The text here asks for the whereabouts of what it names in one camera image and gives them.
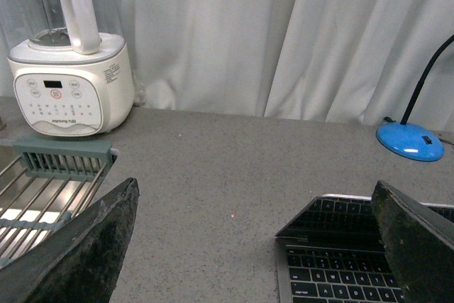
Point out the green metal drying rack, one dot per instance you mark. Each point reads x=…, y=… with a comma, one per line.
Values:
x=45, y=183

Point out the white curtain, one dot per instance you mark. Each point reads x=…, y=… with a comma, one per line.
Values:
x=343, y=61

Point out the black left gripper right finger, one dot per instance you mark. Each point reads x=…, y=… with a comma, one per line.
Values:
x=418, y=245

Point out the white blender machine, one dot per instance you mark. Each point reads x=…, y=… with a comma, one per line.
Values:
x=69, y=59

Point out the blue desk lamp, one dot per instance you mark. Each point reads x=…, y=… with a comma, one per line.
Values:
x=410, y=140

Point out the grey laptop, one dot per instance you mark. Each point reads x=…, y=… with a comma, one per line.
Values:
x=332, y=251

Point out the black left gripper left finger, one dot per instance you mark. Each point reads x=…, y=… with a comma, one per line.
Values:
x=82, y=261

